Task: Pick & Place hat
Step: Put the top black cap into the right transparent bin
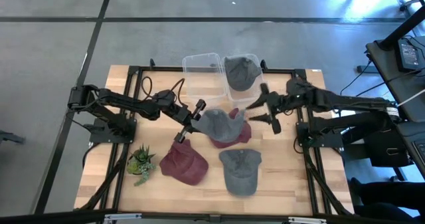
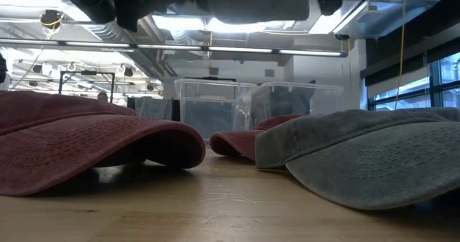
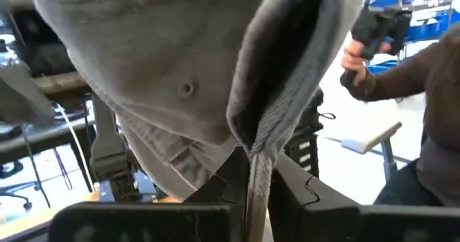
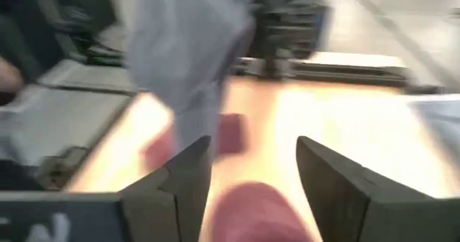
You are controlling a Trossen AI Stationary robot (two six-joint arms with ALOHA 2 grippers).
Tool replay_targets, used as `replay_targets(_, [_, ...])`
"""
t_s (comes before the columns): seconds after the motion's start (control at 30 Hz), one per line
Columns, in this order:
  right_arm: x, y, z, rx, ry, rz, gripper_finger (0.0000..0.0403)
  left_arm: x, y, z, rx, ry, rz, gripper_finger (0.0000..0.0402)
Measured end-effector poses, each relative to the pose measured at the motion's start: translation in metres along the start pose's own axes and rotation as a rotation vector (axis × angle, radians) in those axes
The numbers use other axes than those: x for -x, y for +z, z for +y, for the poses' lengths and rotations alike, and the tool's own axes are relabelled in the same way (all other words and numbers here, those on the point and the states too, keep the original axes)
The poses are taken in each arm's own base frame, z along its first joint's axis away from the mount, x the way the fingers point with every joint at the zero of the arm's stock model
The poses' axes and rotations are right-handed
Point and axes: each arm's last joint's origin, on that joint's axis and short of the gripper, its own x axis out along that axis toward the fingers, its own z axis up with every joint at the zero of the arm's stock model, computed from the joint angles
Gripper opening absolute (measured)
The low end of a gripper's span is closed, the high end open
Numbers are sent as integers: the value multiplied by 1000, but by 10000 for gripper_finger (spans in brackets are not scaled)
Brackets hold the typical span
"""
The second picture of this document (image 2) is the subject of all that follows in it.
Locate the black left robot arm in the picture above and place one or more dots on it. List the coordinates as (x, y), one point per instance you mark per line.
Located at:
(90, 1)

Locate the window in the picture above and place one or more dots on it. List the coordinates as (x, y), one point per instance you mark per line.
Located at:
(406, 91)

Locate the maroon baseball cap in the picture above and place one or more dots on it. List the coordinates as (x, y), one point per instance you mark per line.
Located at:
(72, 145)
(235, 141)

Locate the grey baseball cap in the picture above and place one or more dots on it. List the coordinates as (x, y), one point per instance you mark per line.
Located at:
(258, 1)
(359, 156)

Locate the long ceiling light bar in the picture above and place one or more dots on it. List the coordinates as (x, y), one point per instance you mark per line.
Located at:
(172, 47)

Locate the person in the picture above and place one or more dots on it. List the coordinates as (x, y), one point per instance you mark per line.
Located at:
(102, 96)

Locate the clear plastic bin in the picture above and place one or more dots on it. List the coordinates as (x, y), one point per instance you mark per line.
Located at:
(208, 105)
(323, 98)

